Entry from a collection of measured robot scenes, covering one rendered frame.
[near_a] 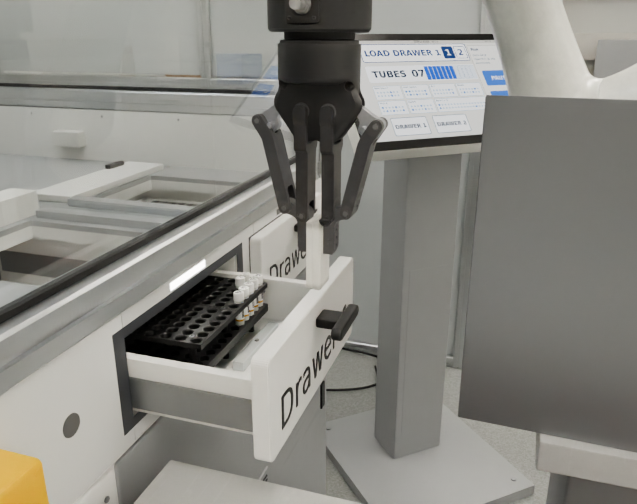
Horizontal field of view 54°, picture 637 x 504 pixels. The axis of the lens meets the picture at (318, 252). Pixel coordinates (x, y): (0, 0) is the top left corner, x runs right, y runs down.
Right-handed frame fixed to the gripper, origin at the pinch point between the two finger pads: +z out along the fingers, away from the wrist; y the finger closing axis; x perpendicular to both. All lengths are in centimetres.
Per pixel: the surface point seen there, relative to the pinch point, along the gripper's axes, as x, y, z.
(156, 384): -9.7, -13.5, 12.3
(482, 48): 113, 6, -18
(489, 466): 99, 19, 95
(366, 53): 90, -19, -17
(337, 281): 10.3, -1.0, 7.2
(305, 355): -1.3, -0.9, 11.1
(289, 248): 31.3, -15.2, 11.5
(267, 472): 23, -16, 49
